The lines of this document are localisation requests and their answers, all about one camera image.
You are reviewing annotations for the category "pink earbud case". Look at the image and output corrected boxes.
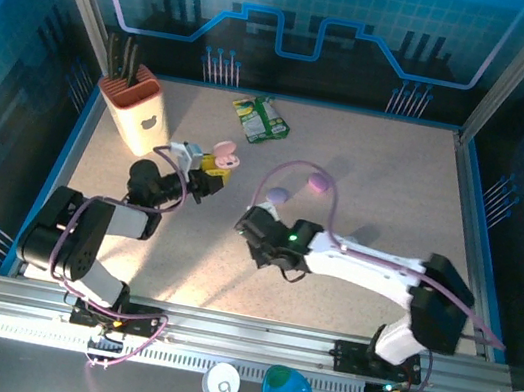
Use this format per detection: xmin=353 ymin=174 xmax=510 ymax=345
xmin=209 ymin=138 xmax=244 ymax=171

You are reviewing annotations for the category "lavender earbud case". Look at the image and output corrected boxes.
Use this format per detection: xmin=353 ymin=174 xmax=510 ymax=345
xmin=265 ymin=185 xmax=292 ymax=208

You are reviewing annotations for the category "beige knife block orange top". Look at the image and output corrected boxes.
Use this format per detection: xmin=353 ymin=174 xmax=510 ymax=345
xmin=86 ymin=56 xmax=182 ymax=162

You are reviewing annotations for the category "green snack bag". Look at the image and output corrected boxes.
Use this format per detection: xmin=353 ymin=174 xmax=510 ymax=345
xmin=225 ymin=90 xmax=296 ymax=151

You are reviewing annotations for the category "white can with pull tab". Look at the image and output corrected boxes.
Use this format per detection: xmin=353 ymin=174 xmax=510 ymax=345
xmin=200 ymin=358 xmax=246 ymax=392

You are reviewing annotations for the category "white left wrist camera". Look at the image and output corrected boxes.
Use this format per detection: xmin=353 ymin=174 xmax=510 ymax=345
xmin=165 ymin=137 xmax=208 ymax=174

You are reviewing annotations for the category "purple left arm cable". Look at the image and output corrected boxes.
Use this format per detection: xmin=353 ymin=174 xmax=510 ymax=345
xmin=43 ymin=128 xmax=196 ymax=322

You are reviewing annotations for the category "thin black cable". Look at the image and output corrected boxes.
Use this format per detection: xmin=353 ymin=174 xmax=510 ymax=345
xmin=276 ymin=265 xmax=310 ymax=287

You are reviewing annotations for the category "aluminium rail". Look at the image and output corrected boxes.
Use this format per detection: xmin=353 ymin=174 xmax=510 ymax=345
xmin=0 ymin=272 xmax=524 ymax=392

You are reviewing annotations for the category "black knife handle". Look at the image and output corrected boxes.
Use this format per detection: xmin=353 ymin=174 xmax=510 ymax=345
xmin=124 ymin=43 xmax=142 ymax=88
xmin=117 ymin=35 xmax=135 ymax=80

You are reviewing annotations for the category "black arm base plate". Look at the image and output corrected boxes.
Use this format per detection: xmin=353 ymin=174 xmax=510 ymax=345
xmin=68 ymin=292 xmax=168 ymax=342
xmin=329 ymin=338 xmax=427 ymax=387

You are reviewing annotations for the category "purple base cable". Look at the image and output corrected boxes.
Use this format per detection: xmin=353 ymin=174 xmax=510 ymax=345
xmin=384 ymin=341 xmax=437 ymax=392
xmin=66 ymin=306 xmax=169 ymax=391

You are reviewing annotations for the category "slotted cable duct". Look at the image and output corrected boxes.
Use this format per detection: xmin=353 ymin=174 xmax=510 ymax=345
xmin=0 ymin=317 xmax=372 ymax=392

